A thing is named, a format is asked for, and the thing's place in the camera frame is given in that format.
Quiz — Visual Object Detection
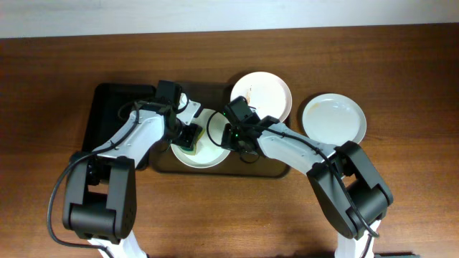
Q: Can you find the green and yellow sponge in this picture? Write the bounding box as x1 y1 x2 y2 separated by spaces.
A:
177 123 204 156

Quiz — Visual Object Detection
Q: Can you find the white plate with sauce streak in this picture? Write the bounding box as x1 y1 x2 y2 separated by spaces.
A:
171 108 230 168

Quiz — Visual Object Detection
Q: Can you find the white plate with faint stain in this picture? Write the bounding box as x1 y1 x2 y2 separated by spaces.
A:
230 72 293 122

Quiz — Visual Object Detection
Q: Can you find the white plate with brown smear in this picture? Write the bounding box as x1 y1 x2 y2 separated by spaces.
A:
301 93 367 146

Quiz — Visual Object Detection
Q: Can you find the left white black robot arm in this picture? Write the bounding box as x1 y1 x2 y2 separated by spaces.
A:
57 93 202 257

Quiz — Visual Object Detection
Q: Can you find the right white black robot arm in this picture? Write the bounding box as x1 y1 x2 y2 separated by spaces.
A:
222 118 394 257

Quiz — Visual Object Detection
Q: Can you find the large brown serving tray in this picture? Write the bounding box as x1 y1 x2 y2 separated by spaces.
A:
148 81 290 179

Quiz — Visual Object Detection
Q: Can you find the small black tray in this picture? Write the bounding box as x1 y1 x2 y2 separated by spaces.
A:
82 83 165 170

